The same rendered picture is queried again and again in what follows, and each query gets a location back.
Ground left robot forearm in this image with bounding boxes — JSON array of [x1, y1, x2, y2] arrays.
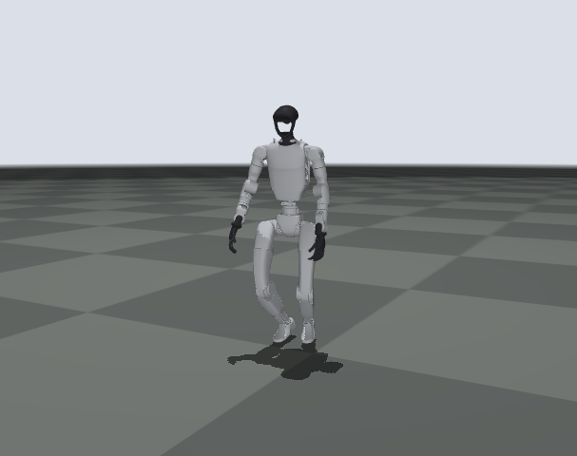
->
[[315, 184, 330, 233]]

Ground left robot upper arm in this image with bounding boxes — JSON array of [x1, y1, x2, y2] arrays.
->
[[304, 145, 329, 198]]

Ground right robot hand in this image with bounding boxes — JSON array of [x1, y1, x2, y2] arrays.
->
[[229, 215, 242, 254]]

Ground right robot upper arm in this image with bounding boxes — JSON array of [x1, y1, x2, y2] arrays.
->
[[244, 144, 269, 194]]

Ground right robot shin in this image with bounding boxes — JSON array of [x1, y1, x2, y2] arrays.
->
[[255, 289, 290, 325]]

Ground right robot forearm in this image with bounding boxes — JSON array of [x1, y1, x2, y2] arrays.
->
[[234, 180, 253, 225]]

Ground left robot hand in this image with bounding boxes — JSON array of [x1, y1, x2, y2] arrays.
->
[[308, 223, 327, 261]]

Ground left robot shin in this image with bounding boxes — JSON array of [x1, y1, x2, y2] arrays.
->
[[299, 285, 315, 325]]

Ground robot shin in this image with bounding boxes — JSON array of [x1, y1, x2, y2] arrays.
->
[[299, 285, 315, 325], [255, 289, 290, 325]]

